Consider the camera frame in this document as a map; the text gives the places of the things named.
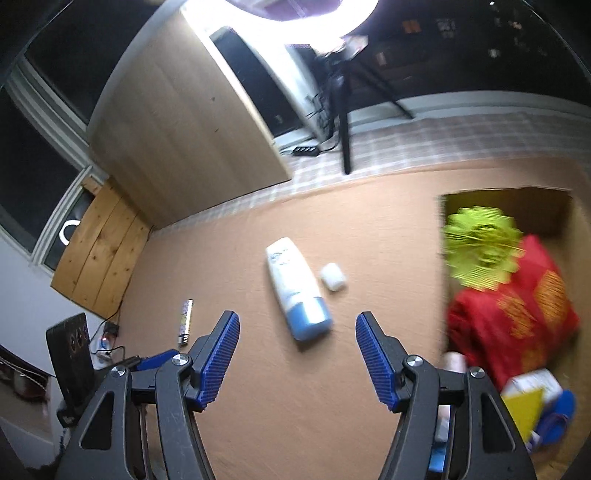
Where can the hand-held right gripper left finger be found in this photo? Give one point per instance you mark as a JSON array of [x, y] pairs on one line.
[[214, 360]]

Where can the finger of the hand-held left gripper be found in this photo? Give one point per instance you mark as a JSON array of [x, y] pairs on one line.
[[154, 360]]

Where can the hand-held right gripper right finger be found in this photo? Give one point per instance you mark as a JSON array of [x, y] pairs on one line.
[[376, 360]]

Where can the small cylindrical tube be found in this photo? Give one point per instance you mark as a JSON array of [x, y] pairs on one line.
[[186, 323]]

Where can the white lotion tube blue cap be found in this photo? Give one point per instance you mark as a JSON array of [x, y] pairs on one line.
[[295, 286]]

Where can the red snack bag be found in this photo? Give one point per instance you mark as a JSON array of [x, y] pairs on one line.
[[508, 323]]

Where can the yellow shuttlecock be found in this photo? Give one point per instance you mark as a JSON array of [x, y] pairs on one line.
[[480, 249]]

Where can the white charger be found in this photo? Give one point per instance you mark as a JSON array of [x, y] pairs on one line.
[[531, 381]]

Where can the yellow card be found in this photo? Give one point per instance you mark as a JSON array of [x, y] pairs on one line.
[[524, 410]]

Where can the blue phone stand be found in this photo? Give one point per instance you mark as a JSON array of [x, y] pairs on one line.
[[556, 420]]

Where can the cardboard box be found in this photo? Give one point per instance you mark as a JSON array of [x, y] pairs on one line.
[[508, 207]]

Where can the white power strip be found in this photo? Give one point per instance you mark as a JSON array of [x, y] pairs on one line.
[[104, 348]]

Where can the black power adapter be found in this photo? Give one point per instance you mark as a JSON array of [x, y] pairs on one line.
[[111, 329]]

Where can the pine wood panel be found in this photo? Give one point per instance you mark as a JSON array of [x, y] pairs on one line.
[[101, 249]]

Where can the black power strip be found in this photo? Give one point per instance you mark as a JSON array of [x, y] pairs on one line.
[[306, 151]]

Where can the black tripod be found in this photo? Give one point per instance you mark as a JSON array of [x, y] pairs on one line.
[[346, 138]]

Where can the checked bed sheet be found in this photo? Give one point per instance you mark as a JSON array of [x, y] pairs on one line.
[[461, 138]]

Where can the wooden cabinet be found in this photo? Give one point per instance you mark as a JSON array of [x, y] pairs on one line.
[[184, 120]]

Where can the dark panel with white frame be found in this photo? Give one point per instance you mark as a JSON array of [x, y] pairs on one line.
[[258, 83]]

